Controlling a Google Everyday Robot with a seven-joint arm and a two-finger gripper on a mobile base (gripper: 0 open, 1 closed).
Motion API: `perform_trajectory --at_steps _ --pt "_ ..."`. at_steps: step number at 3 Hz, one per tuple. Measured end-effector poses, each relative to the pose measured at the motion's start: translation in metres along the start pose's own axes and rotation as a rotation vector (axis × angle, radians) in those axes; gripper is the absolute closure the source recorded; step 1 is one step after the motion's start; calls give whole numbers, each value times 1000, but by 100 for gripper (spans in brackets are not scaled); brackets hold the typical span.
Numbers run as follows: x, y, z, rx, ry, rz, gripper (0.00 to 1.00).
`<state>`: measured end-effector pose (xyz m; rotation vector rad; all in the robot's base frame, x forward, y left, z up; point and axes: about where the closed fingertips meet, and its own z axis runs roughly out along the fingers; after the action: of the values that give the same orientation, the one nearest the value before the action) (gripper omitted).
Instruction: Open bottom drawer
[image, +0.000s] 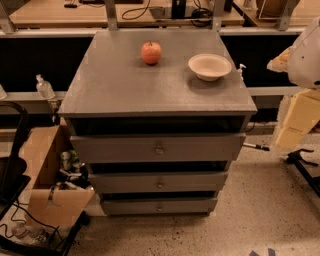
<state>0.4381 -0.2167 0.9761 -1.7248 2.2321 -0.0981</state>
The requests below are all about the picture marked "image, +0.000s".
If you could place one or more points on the grey middle drawer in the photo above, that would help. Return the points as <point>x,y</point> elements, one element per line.
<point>158,182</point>

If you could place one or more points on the grey top drawer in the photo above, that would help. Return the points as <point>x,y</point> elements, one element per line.
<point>133,149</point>

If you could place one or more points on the grey bottom drawer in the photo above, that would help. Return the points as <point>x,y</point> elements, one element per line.
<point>161,206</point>

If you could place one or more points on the black cart frame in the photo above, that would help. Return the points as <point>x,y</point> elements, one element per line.
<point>13,182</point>

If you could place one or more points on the grey drawer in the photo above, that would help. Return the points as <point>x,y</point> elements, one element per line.
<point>158,182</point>
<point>133,149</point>
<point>161,206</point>

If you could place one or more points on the white pump bottle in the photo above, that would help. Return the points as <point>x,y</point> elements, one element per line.
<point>240,70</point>

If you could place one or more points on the cans inside cardboard box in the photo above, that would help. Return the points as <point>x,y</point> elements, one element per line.
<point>72,173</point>

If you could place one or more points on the white paper bowl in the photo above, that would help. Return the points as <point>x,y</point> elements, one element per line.
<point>209,67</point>

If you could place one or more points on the black floor stand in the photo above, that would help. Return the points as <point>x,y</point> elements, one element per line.
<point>305,172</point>

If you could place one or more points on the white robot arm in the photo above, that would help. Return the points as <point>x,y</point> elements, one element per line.
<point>301,61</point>

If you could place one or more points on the brown cardboard box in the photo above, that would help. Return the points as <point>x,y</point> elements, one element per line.
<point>60,207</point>

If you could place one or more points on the red apple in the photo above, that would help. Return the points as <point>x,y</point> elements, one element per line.
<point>151,52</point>

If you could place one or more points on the grey drawer cabinet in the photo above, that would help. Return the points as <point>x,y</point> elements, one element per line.
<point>115,93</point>

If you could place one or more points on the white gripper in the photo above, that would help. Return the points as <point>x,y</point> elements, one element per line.
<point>306,61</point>

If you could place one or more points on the clear sanitizer bottle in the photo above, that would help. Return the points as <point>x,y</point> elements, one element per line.
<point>44,88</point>

